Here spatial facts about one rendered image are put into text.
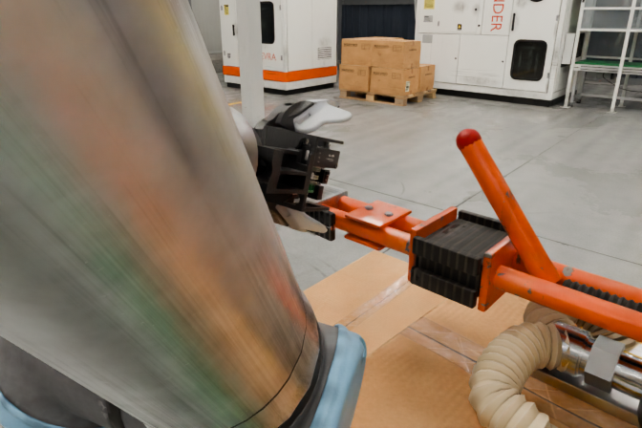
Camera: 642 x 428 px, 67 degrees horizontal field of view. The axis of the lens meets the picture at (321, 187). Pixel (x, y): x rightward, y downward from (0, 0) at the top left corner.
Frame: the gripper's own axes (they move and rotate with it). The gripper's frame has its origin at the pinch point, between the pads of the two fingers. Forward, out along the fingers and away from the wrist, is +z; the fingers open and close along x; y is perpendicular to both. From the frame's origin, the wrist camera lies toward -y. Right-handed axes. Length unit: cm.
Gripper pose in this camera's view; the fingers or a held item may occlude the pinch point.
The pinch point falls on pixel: (320, 165)
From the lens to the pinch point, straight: 59.2
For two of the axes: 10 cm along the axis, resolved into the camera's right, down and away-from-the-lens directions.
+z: 5.1, 0.1, 8.6
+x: 2.0, -9.7, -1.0
